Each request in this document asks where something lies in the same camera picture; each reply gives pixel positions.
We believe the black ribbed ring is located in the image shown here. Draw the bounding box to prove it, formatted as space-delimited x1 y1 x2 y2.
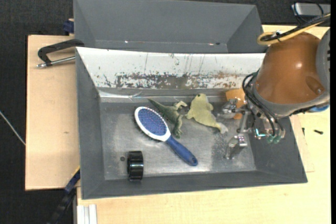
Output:
127 150 145 182

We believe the pale wood board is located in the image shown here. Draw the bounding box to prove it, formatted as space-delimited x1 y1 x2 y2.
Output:
24 34 81 191

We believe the blue and white hairbrush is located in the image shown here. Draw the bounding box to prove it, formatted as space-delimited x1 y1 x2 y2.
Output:
134 106 198 167

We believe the orange cup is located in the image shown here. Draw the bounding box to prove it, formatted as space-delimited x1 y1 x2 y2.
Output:
225 88 248 121

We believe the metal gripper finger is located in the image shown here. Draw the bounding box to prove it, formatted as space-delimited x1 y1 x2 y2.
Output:
224 134 249 161
216 99 248 120

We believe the green toy dinosaur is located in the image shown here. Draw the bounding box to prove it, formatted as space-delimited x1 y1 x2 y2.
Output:
148 98 188 140

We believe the yellow-green toy seal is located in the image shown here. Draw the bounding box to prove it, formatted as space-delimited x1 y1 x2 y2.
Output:
185 93 229 135

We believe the grey metal bin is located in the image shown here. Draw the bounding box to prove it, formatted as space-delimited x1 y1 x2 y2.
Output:
72 0 309 200

